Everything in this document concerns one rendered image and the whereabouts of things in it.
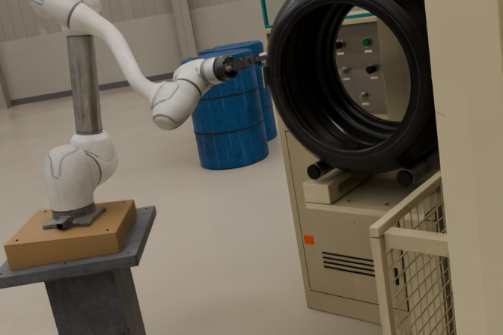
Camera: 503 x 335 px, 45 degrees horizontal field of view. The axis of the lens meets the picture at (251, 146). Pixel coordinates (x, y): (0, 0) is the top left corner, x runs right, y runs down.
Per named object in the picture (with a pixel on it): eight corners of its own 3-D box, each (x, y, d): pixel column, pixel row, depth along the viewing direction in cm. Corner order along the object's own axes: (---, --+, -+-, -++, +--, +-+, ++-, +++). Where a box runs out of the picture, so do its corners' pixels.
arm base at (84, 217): (36, 233, 213) (33, 218, 212) (62, 212, 235) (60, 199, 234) (85, 230, 211) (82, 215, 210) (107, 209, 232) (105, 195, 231)
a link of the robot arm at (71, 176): (41, 212, 218) (30, 153, 213) (66, 197, 235) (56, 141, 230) (82, 211, 214) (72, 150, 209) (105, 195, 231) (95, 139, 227)
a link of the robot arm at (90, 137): (63, 191, 235) (90, 175, 256) (102, 193, 231) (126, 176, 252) (42, -14, 217) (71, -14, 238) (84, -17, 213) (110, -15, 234)
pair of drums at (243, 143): (274, 127, 650) (259, 37, 626) (293, 158, 522) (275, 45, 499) (199, 140, 646) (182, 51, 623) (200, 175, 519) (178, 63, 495)
